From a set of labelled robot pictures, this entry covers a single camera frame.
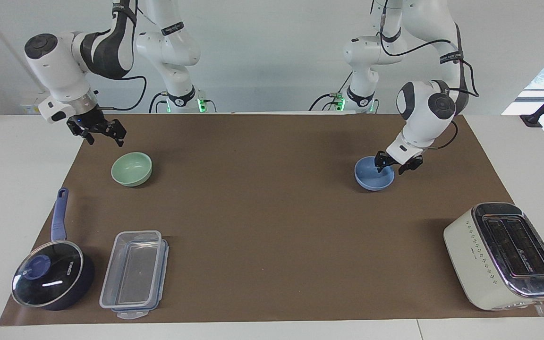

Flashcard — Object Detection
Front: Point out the glass pot lid blue knob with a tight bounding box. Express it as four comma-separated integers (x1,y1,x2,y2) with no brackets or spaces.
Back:
11,240,85,308

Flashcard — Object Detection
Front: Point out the dark blue saucepan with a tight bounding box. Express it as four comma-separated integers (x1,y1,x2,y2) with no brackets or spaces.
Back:
11,187,96,312

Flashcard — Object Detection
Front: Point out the blue bowl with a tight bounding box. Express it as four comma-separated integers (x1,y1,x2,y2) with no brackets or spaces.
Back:
354,156,395,192

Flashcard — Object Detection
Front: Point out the clear plastic food container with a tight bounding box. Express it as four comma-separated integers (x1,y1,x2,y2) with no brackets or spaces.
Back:
99,230,163,310

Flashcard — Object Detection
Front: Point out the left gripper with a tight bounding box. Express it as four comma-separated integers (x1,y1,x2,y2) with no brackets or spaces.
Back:
374,150,424,176

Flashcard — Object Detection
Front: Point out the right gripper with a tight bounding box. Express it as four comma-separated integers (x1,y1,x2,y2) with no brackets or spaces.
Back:
67,106,128,146

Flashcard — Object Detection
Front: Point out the green bowl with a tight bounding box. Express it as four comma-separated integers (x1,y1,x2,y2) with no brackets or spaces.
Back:
111,152,153,187

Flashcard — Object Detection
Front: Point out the clear container lid blue seal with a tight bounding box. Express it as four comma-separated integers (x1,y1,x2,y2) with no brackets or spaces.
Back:
110,238,170,320

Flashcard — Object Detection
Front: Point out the black cable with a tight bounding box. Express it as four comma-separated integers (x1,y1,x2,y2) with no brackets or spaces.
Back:
308,71,353,112
94,75,148,112
379,0,480,99
148,91,170,114
424,120,459,151

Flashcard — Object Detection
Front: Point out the cream and chrome toaster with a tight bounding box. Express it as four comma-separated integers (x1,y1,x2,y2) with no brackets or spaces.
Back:
443,202,544,316

